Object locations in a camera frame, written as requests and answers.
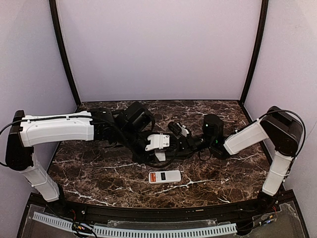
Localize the white battery cover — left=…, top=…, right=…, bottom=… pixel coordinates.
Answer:
left=155, top=149, right=166, bottom=162

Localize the white red remote control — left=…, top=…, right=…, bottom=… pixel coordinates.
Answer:
left=149, top=170, right=182, bottom=184

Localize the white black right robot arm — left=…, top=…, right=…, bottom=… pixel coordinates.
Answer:
left=175, top=106, right=306, bottom=197

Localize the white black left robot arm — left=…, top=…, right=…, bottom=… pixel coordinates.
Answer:
left=1, top=102, right=155, bottom=202

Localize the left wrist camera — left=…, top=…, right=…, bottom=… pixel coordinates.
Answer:
left=145, top=133, right=177, bottom=152

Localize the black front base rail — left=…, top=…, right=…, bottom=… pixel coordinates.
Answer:
left=44, top=190, right=295, bottom=225

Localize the white slotted cable duct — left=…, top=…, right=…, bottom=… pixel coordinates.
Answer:
left=32, top=212, right=237, bottom=238

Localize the black right frame post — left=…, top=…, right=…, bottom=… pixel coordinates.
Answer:
left=239, top=0, right=269, bottom=103

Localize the black frame post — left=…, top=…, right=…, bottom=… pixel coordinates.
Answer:
left=49, top=0, right=81, bottom=107
left=239, top=0, right=269, bottom=103

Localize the black left frame post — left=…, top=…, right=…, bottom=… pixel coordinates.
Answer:
left=49, top=0, right=81, bottom=107

